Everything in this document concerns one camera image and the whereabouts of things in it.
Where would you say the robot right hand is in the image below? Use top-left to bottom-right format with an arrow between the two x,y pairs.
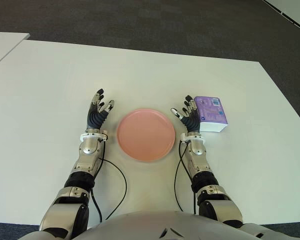
170,94 -> 202,135

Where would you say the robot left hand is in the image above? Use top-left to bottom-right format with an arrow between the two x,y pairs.
85,87 -> 115,133

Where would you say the purple tissue paper pack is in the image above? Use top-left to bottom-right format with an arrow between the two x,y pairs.
192,96 -> 230,133

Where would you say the pink round plate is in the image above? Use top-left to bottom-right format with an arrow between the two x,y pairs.
116,107 -> 176,162

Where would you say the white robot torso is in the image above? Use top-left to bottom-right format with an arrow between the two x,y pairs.
29,211 -> 268,240

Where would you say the white neighbouring table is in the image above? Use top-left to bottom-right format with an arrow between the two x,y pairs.
0,31 -> 30,72

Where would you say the white table with black gaps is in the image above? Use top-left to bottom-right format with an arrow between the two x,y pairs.
261,0 -> 300,33

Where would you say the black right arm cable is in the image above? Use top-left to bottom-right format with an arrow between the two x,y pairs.
174,139 -> 198,215

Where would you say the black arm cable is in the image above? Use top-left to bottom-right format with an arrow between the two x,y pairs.
174,139 -> 198,215
89,136 -> 128,224

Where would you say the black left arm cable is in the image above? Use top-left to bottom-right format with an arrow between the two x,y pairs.
89,136 -> 128,224

